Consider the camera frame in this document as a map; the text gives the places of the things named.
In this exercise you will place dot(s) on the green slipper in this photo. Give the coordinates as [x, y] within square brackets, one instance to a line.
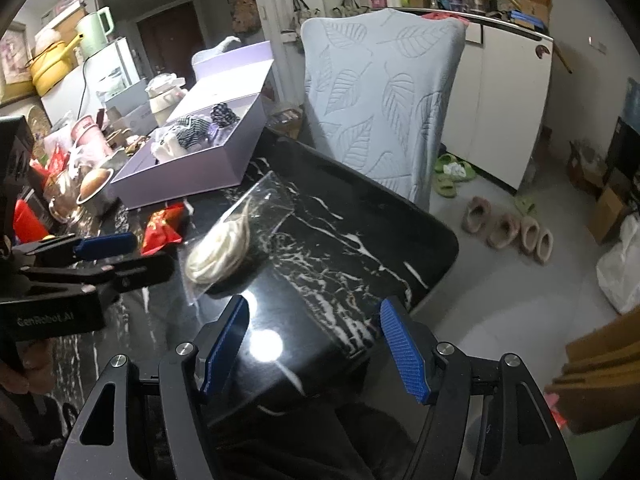
[445, 187]
[525, 205]
[445, 162]

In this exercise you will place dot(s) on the yellow watering can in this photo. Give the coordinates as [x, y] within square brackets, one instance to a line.
[50, 67]

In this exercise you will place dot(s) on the round woven plate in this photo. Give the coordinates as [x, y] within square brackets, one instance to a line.
[37, 121]

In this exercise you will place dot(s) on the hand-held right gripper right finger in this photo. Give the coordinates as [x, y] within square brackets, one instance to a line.
[405, 352]

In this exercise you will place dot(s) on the white plastic bag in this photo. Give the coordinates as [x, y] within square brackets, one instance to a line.
[620, 272]

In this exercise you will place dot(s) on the striped plush doll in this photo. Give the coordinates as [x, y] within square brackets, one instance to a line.
[187, 130]

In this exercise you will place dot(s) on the pink cup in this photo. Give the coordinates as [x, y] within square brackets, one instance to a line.
[90, 140]

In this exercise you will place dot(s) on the white cabinet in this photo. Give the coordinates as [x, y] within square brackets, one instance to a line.
[500, 100]

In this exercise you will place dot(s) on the silver purple snack packet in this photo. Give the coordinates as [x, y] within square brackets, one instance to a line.
[222, 115]

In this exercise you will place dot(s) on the open cardboard box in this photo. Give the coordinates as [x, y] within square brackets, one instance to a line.
[532, 5]

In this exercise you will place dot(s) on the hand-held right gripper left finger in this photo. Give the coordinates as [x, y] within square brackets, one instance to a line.
[225, 347]

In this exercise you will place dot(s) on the grey white box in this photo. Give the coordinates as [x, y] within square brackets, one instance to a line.
[130, 107]

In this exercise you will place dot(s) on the black television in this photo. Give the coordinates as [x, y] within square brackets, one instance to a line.
[627, 150]

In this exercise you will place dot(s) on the red crinkled snack packet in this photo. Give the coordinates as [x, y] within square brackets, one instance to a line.
[160, 227]

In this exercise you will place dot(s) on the brown patterned tote bag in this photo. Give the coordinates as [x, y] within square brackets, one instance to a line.
[246, 10]

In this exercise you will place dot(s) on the stack of cardboard sheets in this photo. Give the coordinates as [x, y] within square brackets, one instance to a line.
[595, 370]

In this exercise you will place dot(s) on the glass cup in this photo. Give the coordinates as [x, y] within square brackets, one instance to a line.
[65, 202]

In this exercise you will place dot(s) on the dark wooden door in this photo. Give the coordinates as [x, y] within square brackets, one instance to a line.
[170, 35]

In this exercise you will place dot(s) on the pink cloth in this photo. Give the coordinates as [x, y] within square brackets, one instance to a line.
[445, 17]

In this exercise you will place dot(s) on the lavender gift box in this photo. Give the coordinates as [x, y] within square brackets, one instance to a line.
[200, 170]

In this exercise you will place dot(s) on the beige tote bag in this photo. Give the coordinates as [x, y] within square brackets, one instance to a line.
[300, 10]
[347, 6]

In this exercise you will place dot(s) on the white fridge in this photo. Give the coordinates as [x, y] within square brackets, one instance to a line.
[100, 75]

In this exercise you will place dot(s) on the chair with leaf-pattern blue cover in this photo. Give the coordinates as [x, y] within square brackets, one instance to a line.
[370, 100]

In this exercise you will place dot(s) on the clear plastic bag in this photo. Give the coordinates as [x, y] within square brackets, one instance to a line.
[225, 245]

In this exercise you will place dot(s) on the green electric kettle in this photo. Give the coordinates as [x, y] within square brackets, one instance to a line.
[95, 32]

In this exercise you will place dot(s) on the person's left hand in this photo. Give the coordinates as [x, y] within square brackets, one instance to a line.
[20, 380]

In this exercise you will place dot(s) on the brown cardboard box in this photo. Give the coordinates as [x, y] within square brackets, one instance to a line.
[607, 212]

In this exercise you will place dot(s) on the beige fuzzy slipper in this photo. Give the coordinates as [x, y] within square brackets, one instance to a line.
[502, 231]
[475, 215]
[530, 232]
[544, 246]

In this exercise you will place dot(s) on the red paper packet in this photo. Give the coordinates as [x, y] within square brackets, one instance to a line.
[57, 160]

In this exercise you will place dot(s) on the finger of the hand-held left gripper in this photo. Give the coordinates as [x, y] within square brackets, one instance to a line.
[105, 246]
[130, 275]

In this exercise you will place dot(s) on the framed picture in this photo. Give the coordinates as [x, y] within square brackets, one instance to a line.
[15, 65]

